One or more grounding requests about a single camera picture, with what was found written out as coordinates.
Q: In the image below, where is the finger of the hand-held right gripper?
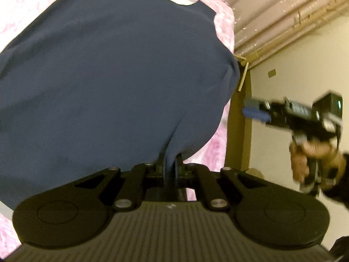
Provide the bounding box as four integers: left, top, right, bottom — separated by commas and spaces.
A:
242, 107, 273, 124
244, 99, 273, 110

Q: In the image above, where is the navy blue garment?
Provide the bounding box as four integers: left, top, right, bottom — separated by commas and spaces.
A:
0, 0, 241, 209

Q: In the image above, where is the person's right hand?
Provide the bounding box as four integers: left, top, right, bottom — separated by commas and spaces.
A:
289, 141, 347, 189

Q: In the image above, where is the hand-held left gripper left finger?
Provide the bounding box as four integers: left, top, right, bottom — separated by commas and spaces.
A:
74, 153, 167, 212

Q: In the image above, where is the brown wooden frame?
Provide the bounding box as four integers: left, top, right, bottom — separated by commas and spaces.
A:
227, 55, 253, 171

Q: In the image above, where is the person's right forearm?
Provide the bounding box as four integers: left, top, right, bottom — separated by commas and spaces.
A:
322, 153, 349, 212

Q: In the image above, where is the pink fluffy blanket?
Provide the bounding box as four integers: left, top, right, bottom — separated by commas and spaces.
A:
0, 0, 236, 252

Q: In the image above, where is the light wooden stick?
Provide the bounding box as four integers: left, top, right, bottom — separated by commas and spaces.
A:
238, 62, 249, 92

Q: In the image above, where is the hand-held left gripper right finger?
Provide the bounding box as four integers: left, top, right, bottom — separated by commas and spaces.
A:
174, 154, 263, 211

